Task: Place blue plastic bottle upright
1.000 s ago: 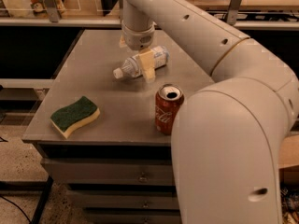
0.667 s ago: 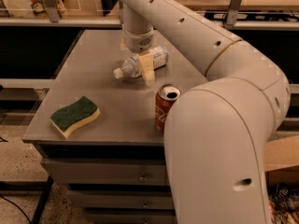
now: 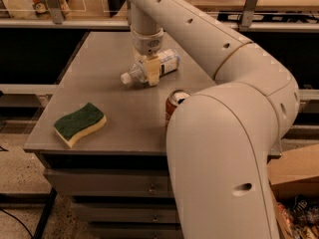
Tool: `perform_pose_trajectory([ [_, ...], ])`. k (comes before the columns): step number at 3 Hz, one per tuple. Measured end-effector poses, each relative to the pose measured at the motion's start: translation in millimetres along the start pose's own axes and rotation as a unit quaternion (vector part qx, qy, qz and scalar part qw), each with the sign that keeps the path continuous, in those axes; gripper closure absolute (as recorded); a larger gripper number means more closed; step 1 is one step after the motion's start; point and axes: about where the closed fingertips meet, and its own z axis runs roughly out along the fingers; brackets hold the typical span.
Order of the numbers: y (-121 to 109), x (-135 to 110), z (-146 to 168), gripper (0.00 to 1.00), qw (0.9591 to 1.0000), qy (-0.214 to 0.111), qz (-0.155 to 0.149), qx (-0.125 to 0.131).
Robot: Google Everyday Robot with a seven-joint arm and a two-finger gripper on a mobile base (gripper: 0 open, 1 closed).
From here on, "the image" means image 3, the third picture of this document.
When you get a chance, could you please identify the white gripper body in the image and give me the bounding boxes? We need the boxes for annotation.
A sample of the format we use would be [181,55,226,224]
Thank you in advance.
[131,29,163,56]

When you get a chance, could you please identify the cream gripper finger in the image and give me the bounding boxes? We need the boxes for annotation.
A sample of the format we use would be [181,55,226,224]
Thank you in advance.
[145,56,160,87]
[134,50,146,67]

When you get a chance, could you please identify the clear plastic water bottle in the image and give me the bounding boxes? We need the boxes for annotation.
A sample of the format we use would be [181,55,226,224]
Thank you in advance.
[121,49,180,87]

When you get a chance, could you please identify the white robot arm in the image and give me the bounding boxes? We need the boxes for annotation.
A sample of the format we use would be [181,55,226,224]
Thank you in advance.
[128,0,299,239]

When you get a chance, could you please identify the red Coca-Cola can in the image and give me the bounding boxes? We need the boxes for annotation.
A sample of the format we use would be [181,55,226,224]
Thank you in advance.
[165,90,191,125]

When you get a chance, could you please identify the green and yellow sponge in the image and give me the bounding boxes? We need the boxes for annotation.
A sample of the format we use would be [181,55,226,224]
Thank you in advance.
[54,103,107,148]

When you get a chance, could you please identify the colourful bag behind railing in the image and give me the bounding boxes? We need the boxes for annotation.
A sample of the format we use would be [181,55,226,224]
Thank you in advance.
[0,0,71,20]

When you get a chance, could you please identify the grey drawer cabinet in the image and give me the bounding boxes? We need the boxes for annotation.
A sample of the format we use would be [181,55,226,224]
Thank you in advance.
[25,32,214,239]

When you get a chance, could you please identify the brown cardboard box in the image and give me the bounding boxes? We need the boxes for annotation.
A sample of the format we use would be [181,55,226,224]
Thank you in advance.
[268,144,319,239]

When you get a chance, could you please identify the snack packets in box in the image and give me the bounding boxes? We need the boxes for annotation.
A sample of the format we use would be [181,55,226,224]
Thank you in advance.
[277,194,319,239]

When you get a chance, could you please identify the metal railing frame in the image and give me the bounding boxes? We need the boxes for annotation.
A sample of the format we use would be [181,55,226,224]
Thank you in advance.
[0,0,319,30]

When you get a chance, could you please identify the black floor cable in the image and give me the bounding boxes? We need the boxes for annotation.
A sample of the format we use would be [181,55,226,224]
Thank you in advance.
[0,206,36,239]

